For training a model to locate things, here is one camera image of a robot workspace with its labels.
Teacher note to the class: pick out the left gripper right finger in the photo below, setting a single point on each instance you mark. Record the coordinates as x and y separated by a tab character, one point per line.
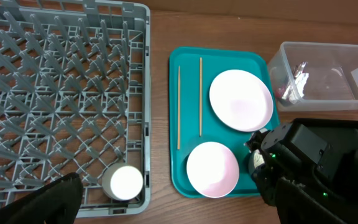
297	203

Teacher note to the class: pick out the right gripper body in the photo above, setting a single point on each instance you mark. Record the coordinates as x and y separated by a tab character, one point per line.
292	153

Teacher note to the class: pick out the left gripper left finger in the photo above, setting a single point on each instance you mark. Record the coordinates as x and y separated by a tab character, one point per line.
57	202

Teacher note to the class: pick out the grey bowl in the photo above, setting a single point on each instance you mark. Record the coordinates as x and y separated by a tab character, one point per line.
255	160

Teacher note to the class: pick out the red snack wrapper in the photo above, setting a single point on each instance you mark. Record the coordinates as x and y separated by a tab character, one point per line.
291	91

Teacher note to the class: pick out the white cup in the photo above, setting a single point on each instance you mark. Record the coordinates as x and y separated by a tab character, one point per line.
122	182

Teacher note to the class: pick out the small white plate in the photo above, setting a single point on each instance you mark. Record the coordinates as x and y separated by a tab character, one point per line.
212	169

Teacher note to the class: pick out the wooden chopstick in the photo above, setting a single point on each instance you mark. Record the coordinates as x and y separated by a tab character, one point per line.
200	96
179	108

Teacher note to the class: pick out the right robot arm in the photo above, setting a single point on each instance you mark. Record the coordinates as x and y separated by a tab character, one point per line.
342	172

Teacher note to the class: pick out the black waste tray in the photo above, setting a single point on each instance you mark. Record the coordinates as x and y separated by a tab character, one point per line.
336	132

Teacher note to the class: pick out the large white plate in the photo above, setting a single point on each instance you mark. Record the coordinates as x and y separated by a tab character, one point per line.
241	100

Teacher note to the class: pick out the clear plastic bin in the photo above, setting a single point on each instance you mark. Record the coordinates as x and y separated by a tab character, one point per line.
333	80

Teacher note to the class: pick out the grey dish rack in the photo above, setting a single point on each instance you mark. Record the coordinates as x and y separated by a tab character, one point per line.
74	97

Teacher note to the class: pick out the teal serving tray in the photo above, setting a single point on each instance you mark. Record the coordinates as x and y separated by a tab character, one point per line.
215	61

